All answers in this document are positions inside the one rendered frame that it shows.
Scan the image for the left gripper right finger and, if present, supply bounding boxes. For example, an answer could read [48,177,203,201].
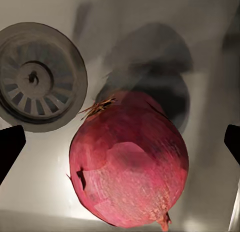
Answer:
[224,124,240,165]

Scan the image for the vidalia onion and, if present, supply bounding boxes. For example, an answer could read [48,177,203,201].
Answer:
[67,94,189,232]

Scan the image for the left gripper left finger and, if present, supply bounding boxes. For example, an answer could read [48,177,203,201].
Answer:
[0,125,26,185]

